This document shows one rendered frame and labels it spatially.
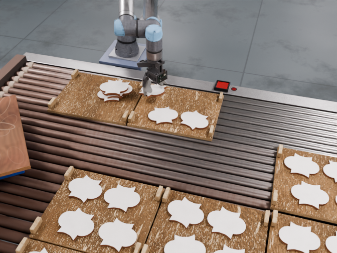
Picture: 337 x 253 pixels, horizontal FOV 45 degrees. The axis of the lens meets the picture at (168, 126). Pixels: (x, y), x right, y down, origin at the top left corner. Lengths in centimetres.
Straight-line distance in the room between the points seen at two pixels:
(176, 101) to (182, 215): 72
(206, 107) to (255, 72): 208
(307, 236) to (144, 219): 59
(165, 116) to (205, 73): 206
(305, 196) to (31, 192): 110
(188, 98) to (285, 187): 70
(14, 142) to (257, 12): 393
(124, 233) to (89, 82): 100
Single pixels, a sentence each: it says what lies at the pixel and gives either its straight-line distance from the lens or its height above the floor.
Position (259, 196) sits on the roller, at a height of 91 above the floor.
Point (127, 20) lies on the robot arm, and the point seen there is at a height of 133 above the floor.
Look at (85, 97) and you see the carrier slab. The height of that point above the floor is 94.
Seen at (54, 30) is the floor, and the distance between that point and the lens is 488.
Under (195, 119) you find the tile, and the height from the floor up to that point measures 95.
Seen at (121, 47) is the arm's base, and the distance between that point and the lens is 253.
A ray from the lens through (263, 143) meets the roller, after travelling 192.
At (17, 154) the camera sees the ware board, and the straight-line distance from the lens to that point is 175.
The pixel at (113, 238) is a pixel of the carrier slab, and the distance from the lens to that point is 152.
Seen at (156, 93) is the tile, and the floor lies 100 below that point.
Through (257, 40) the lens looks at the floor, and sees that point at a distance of 461.
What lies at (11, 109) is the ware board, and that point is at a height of 104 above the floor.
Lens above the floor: 220
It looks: 41 degrees down
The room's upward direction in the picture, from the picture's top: straight up
